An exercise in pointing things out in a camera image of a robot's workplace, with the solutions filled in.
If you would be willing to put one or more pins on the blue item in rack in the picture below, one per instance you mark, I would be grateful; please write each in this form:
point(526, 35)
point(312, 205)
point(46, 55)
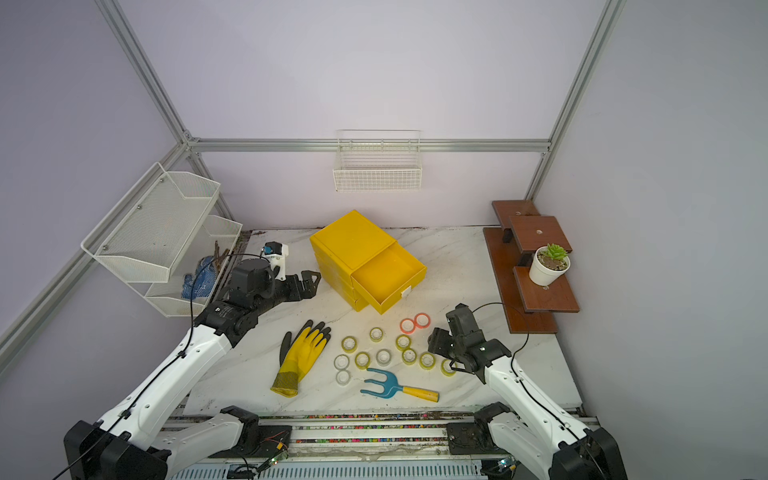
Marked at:
point(200, 284)

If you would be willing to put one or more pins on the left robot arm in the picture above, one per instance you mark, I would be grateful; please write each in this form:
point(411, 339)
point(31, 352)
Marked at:
point(127, 442)

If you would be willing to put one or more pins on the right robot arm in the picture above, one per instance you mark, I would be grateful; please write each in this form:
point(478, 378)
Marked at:
point(533, 428)

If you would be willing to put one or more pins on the white mesh two-tier rack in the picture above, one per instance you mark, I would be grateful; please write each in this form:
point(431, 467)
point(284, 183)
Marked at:
point(159, 232)

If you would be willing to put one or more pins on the yellow top drawer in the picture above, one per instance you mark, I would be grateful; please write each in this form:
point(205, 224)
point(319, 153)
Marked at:
point(388, 277)

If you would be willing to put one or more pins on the clear tape roll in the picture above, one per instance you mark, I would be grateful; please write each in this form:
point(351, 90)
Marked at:
point(343, 377)
point(341, 362)
point(383, 357)

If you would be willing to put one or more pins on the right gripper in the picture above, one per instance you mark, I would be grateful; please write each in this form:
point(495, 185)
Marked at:
point(437, 343)

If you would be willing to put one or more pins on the brown wooden step shelf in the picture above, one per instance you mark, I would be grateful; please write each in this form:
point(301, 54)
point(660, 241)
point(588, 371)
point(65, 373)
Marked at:
point(530, 294)

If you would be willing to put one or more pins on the white wire wall basket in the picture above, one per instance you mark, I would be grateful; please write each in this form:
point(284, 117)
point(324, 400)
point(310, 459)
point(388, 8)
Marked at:
point(367, 170)

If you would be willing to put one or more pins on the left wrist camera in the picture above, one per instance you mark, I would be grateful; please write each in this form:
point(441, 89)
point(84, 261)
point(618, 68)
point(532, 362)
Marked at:
point(276, 253)

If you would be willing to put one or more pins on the white potted succulent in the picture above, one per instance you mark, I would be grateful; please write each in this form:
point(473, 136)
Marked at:
point(549, 263)

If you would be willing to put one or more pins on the yellow black work glove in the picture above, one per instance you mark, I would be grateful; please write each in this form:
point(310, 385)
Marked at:
point(300, 357)

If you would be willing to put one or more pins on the red tape roll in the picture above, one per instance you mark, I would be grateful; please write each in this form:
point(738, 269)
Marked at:
point(422, 320)
point(407, 326)

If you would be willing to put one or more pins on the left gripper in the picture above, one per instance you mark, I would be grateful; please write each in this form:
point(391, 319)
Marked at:
point(309, 288)

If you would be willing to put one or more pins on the aluminium frame rail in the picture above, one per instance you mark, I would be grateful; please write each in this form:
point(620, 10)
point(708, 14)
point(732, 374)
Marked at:
point(203, 145)

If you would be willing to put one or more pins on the yellow drawer cabinet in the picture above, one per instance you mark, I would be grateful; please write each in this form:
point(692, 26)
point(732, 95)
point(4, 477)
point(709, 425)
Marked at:
point(343, 247)

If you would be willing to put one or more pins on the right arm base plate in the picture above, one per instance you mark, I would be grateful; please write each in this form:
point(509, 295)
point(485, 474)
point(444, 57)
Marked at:
point(478, 438)

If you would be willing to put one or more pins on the blue garden fork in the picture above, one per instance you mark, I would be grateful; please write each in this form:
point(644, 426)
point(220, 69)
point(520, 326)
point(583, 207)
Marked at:
point(390, 386)

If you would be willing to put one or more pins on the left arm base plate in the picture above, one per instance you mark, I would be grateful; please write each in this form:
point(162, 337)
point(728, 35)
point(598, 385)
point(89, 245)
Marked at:
point(258, 441)

